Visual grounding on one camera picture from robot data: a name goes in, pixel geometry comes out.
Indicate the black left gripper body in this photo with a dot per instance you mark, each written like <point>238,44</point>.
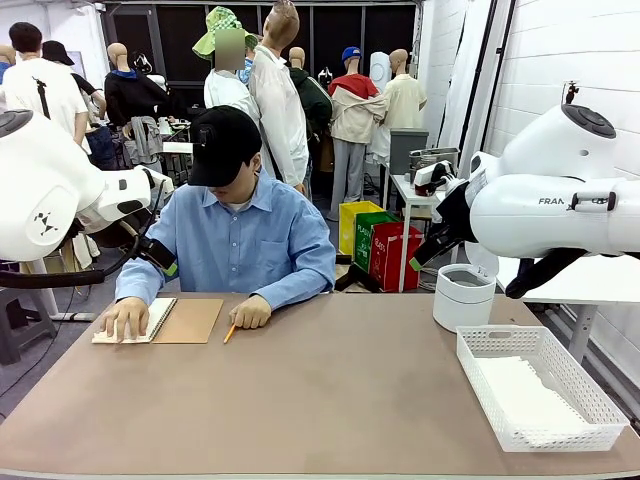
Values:
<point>117,235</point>

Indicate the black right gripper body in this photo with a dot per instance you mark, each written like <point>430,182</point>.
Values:
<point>455,212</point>

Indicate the spiral notebook brown cover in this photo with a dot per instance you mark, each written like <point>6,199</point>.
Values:
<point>190,320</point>

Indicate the yellow pencil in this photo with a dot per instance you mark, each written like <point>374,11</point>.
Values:
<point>229,333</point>

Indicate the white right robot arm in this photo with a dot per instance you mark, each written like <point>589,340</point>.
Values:
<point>540,220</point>

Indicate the person's left forearm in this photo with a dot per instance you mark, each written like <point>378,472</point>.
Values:
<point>300,282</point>

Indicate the person's right forearm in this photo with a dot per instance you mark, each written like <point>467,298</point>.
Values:
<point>137,282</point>

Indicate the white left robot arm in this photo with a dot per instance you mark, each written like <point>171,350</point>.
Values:
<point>40,200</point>

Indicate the person's right hand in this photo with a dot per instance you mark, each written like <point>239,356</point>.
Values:
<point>127,317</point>

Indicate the person's left hand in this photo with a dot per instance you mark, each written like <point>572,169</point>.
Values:
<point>252,312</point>

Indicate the brown glass jar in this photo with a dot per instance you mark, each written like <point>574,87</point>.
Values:
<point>426,190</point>

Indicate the beige hanging cloth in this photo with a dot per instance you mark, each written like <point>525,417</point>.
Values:
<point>82,250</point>

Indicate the red recycling bin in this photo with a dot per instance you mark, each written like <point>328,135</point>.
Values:
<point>387,260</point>

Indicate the small white table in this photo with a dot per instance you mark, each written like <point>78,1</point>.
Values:
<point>400,185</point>

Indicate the white round trash bin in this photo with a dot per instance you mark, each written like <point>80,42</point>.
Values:
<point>462,305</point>

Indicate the metal food container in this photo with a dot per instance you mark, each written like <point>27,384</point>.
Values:
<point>425,156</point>

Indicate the green recycling bin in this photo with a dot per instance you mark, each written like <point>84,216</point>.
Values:
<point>365,240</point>

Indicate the grey storage box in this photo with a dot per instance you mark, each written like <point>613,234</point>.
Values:
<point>405,150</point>

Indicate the black floor stand base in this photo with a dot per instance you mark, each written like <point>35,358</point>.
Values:
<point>352,277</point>

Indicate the yellow recycling bin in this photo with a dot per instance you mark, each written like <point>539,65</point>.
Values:
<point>350,225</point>

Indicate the blue jeans half mannequin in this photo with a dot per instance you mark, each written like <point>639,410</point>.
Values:
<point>100,147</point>

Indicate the person in blue shirt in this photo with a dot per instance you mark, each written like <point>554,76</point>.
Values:
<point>250,235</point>

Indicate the white desk with feet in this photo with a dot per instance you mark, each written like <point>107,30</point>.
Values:
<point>47,300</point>

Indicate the mannequin cream shirt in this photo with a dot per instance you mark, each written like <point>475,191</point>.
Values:
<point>402,100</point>

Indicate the dark plastic step stool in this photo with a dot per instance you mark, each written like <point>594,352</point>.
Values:
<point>25,325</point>

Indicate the black baseball cap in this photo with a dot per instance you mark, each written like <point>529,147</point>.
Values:
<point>225,145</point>

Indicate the mannequin black jacket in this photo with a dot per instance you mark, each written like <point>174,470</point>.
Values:
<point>132,95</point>

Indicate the mannequin red jacket blue cap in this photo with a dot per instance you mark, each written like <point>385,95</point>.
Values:
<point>352,115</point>

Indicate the large white side table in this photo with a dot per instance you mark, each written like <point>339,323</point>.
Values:
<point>600,280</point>

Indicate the white tower fan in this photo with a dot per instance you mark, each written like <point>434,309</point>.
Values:
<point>381,70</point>

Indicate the man in white T-shirt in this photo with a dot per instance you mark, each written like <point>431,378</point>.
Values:
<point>35,95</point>

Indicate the black tripod pole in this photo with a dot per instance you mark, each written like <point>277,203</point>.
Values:
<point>570,92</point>

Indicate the mannequin in white coat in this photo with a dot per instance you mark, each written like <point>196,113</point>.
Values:
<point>225,95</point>

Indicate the mannequin dark green hoodie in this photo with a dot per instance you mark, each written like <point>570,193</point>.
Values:
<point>315,100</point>

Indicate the white paper stack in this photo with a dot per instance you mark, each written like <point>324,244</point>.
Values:
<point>530,400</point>

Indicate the tall mannequin white shirt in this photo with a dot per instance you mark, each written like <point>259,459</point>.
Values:
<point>280,110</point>

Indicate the mannequin black bucket hat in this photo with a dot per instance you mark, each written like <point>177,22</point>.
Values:
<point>57,52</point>

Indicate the mannequin blue white jacket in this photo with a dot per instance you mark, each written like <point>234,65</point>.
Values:
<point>6,62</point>

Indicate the white perforated plastic basket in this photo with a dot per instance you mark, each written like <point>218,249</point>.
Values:
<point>550,435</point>

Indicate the green checked bucket hat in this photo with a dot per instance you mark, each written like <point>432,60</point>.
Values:
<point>220,30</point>

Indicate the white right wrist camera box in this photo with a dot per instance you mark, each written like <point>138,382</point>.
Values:
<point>425,172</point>

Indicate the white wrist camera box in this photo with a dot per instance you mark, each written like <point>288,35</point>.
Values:
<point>160,182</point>
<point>425,172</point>

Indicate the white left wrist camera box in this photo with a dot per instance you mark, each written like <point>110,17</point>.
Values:
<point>160,182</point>

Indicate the black cap-mounted camera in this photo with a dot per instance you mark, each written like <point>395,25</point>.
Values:
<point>206,136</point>

